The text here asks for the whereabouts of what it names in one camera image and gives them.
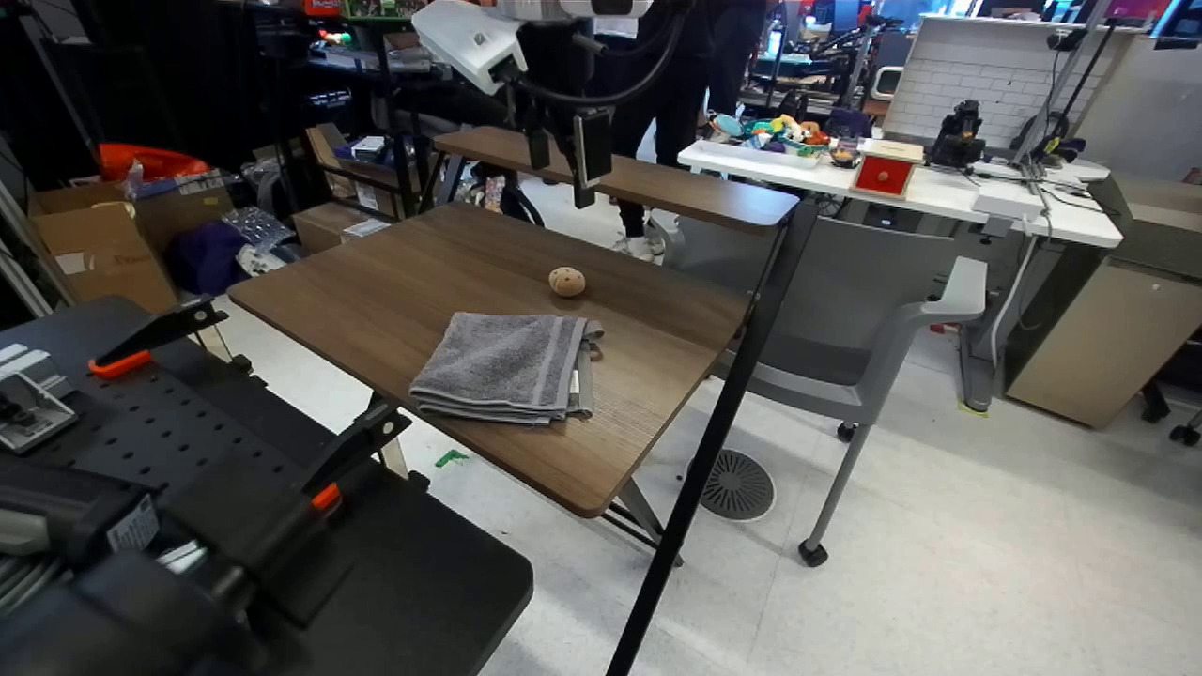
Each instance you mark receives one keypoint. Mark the tan potato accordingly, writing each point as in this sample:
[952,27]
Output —
[568,280]

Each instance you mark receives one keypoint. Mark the large cardboard box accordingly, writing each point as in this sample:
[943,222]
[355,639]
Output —
[96,245]

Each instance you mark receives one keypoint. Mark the grey towel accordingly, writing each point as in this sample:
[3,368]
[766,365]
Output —
[503,365]

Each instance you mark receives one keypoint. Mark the beige cabinet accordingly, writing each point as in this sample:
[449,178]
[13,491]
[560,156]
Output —
[1109,332]

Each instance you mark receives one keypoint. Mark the grey office chair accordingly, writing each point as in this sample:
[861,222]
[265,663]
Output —
[852,312]

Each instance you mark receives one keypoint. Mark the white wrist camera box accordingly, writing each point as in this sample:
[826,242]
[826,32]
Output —
[471,39]

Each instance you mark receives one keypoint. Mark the black diagonal metal pole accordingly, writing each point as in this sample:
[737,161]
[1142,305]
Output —
[714,437]

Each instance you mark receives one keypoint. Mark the black tripod stand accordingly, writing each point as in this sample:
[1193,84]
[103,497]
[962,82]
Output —
[1052,88]

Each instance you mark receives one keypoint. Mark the red box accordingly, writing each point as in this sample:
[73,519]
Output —
[883,171]

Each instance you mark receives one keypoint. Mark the round dark floor cover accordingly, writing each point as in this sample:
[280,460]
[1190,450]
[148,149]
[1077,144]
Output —
[737,487]

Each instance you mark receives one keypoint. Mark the pile of colourful toys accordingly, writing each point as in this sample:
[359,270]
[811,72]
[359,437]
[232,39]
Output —
[773,134]

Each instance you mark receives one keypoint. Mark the white desk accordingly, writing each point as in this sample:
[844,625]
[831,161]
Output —
[903,189]

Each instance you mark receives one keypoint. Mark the small cardboard box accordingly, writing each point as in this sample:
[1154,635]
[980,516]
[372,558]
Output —
[330,226]

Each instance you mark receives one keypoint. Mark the black table leg frame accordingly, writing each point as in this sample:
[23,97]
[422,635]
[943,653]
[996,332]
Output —
[634,514]

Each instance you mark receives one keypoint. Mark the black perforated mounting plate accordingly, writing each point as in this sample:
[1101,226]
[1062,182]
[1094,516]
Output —
[400,589]

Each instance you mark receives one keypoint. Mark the green floor tape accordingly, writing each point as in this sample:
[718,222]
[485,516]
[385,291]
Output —
[451,460]

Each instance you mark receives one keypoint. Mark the dark blue bag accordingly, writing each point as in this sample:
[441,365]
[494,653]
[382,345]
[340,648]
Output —
[208,257]

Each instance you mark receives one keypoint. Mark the white perforated panel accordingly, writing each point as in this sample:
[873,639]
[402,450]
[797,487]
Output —
[980,82]

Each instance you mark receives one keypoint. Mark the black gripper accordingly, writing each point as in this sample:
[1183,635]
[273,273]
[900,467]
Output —
[565,61]

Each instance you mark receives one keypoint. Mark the orange red bag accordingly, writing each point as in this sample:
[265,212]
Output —
[148,161]

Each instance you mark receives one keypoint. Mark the black desktop device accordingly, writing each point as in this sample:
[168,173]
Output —
[960,136]

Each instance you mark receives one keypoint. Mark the person in black clothes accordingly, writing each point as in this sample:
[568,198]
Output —
[699,61]

